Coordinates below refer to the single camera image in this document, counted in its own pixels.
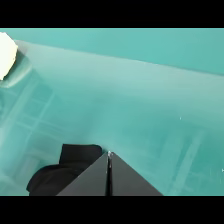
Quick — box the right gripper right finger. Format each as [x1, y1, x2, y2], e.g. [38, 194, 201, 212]
[109, 151, 164, 197]

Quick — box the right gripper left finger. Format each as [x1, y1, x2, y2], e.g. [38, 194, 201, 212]
[56, 151, 110, 197]

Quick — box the black T-shirt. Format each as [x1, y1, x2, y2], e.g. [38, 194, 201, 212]
[26, 143, 103, 197]

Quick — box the white garment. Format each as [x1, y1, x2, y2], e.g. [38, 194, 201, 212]
[0, 31, 19, 81]

